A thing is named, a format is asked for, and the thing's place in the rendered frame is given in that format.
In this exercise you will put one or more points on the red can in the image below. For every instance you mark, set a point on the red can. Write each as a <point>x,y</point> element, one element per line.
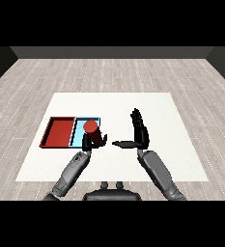
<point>92,130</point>

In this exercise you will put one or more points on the dark grey robot body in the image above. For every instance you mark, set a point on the dark grey robot body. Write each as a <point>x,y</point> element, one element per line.
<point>111,194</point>

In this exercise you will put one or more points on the red shallow open box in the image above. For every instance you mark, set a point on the red shallow open box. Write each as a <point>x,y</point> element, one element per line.
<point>58,131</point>

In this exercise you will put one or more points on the light blue shallow open box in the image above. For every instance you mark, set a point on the light blue shallow open box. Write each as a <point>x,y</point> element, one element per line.
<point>78,130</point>

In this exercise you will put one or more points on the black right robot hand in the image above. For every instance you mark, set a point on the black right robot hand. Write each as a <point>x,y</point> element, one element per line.
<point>139,131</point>

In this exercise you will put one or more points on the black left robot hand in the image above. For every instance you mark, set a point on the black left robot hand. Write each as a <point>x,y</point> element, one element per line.
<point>87,143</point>

